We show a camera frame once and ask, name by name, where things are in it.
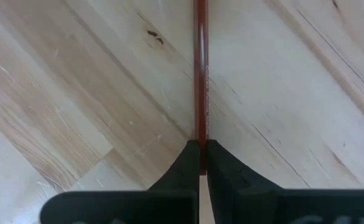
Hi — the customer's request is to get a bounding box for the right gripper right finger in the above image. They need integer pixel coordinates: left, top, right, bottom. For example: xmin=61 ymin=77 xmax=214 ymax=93
xmin=206 ymin=139 xmax=364 ymax=224

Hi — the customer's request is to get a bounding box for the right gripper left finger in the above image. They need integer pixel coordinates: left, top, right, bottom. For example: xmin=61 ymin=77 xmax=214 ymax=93
xmin=40 ymin=139 xmax=201 ymax=224

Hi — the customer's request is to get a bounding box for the red pencil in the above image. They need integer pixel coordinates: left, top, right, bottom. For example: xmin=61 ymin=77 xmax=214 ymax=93
xmin=193 ymin=0 xmax=210 ymax=176

